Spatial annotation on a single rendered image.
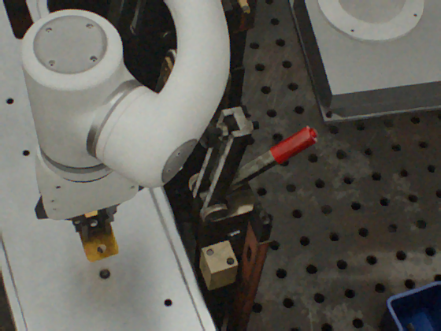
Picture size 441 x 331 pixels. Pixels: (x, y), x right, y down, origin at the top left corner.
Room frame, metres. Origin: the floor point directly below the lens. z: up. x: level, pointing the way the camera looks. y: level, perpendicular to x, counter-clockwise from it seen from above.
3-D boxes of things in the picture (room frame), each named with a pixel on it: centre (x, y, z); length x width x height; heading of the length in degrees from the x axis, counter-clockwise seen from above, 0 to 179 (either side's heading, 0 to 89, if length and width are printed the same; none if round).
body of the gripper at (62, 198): (0.44, 0.13, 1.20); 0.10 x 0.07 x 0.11; 117
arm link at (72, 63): (0.44, 0.13, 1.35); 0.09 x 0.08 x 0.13; 61
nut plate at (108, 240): (0.44, 0.13, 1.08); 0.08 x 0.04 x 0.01; 27
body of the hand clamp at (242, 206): (0.52, -0.01, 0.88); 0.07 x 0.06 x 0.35; 117
